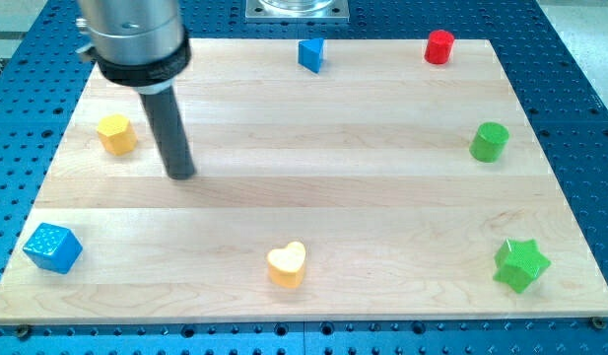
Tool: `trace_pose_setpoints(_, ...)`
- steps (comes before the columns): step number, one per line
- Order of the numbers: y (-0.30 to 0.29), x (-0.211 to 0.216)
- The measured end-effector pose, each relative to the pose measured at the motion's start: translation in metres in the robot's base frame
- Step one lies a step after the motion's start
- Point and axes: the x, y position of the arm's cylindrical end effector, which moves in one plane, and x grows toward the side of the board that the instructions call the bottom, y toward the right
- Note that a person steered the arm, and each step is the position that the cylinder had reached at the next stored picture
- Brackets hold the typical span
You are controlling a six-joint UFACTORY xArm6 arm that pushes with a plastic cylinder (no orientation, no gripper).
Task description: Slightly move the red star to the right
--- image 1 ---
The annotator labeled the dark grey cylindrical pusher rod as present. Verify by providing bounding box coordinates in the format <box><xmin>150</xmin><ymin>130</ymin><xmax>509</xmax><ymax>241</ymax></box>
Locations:
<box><xmin>140</xmin><ymin>87</ymin><xmax>195</xmax><ymax>180</ymax></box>

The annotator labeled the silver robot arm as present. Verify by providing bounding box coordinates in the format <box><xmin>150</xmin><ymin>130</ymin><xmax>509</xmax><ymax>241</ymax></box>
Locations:
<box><xmin>76</xmin><ymin>0</ymin><xmax>195</xmax><ymax>180</ymax></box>

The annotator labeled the green star block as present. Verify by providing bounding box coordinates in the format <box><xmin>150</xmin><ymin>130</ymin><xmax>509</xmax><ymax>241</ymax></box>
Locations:
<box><xmin>493</xmin><ymin>239</ymin><xmax>552</xmax><ymax>294</ymax></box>

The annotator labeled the yellow hexagon block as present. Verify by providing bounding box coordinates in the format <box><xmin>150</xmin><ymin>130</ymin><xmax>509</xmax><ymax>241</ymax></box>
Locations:
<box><xmin>97</xmin><ymin>114</ymin><xmax>137</xmax><ymax>156</ymax></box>

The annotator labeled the blue triangular prism block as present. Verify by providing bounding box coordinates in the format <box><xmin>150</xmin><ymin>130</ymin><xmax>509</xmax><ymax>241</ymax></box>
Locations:
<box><xmin>298</xmin><ymin>37</ymin><xmax>324</xmax><ymax>74</ymax></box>

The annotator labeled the blue cube block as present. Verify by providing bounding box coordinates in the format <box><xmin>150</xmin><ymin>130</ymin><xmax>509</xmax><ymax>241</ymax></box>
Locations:
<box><xmin>23</xmin><ymin>223</ymin><xmax>83</xmax><ymax>274</ymax></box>

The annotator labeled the wooden board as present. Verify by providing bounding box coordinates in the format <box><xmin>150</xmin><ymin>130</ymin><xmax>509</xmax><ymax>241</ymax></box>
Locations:
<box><xmin>0</xmin><ymin>38</ymin><xmax>608</xmax><ymax>324</ymax></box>

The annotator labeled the yellow heart block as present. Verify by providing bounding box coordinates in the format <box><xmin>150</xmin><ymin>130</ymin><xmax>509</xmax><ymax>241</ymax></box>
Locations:
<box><xmin>266</xmin><ymin>241</ymin><xmax>306</xmax><ymax>289</ymax></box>

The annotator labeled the red cylinder block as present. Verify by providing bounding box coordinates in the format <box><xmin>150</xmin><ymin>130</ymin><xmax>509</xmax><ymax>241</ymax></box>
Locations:
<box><xmin>424</xmin><ymin>30</ymin><xmax>455</xmax><ymax>65</ymax></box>

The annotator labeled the green cylinder block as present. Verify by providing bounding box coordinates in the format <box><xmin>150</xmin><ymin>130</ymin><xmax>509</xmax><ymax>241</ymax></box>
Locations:
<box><xmin>469</xmin><ymin>122</ymin><xmax>509</xmax><ymax>163</ymax></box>

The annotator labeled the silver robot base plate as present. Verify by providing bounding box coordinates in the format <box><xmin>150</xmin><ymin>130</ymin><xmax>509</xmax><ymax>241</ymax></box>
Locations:
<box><xmin>244</xmin><ymin>0</ymin><xmax>350</xmax><ymax>23</ymax></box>

